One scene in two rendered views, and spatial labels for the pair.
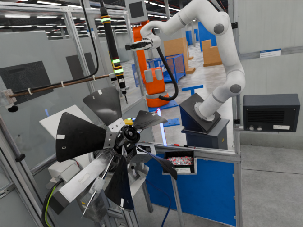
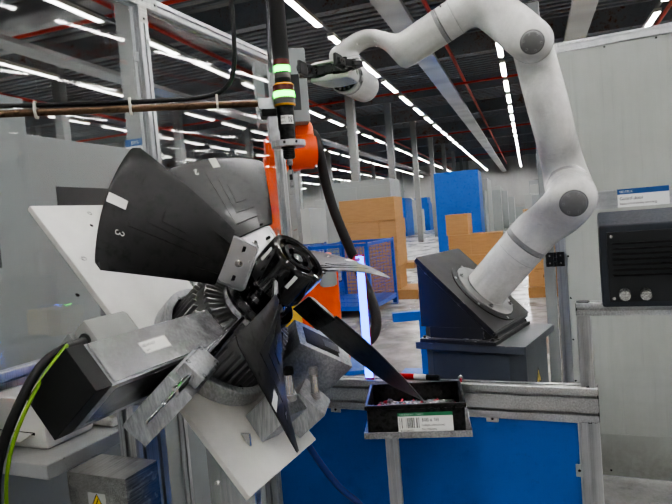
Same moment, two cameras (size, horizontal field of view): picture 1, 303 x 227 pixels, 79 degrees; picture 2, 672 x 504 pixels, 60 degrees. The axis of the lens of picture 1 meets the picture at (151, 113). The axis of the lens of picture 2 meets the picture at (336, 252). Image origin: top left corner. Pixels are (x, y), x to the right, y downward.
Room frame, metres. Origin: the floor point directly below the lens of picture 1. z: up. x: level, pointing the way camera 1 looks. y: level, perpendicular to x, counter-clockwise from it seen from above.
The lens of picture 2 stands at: (-0.19, 0.21, 1.28)
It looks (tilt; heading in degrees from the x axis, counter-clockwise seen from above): 3 degrees down; 352
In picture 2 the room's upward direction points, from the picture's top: 5 degrees counter-clockwise
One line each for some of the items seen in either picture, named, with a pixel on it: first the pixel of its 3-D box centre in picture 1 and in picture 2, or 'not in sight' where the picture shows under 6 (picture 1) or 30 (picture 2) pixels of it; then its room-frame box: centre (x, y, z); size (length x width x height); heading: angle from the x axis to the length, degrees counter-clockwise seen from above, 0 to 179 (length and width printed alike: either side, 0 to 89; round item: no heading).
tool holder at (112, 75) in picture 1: (119, 81); (281, 123); (1.01, 0.13, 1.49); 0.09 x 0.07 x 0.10; 93
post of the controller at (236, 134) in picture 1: (236, 139); (585, 343); (1.04, -0.52, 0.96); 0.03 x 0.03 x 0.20; 58
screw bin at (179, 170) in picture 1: (178, 161); (415, 407); (1.09, -0.12, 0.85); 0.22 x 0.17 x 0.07; 74
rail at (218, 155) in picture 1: (178, 150); (408, 394); (1.26, -0.15, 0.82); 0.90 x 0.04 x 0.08; 58
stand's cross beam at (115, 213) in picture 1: (118, 214); not in sight; (1.01, 0.38, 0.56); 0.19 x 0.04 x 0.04; 58
